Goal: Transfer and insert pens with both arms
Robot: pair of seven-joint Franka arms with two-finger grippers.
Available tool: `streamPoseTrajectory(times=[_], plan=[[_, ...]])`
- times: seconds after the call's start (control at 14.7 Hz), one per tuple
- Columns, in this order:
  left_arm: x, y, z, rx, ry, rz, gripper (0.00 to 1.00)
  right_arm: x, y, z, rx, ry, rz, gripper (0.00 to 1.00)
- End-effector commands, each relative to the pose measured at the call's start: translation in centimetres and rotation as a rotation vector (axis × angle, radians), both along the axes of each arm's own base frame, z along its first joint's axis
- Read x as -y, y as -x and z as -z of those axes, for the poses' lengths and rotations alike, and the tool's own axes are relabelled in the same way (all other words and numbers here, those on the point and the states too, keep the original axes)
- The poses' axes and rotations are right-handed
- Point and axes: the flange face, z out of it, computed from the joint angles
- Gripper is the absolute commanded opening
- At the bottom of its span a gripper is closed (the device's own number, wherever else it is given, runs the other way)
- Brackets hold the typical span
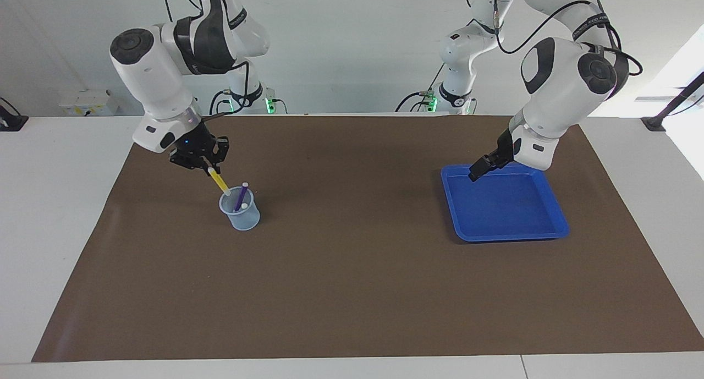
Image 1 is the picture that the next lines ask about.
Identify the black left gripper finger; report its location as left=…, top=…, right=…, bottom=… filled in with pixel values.
left=468, top=152, right=509, bottom=182

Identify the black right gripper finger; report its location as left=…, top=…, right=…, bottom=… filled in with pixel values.
left=209, top=138, right=229, bottom=171
left=169, top=155, right=208, bottom=171

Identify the yellow marker pen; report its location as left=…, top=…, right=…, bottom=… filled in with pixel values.
left=207, top=167, right=232, bottom=197

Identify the blue plastic tray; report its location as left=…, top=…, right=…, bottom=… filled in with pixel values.
left=441, top=163, right=570, bottom=243

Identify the translucent plastic cup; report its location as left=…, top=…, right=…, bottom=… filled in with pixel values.
left=219, top=186, right=261, bottom=231

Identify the black angled stand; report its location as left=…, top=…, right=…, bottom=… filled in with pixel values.
left=641, top=71, right=704, bottom=132

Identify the black table clamp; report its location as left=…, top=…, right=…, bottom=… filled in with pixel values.
left=0, top=97, right=29, bottom=132

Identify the brown table mat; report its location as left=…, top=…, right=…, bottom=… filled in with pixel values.
left=31, top=115, right=704, bottom=363

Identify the black arm base cable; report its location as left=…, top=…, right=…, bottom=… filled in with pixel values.
left=396, top=65, right=446, bottom=114
left=209, top=90, right=234, bottom=116

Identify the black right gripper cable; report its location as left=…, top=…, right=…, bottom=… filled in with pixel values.
left=200, top=60, right=250, bottom=121

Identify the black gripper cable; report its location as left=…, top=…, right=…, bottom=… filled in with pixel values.
left=491, top=0, right=644, bottom=77
left=200, top=60, right=250, bottom=121

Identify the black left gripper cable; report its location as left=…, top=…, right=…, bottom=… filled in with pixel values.
left=491, top=0, right=644, bottom=77

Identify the white wall outlet box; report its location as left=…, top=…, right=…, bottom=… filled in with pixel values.
left=59, top=89, right=119, bottom=117

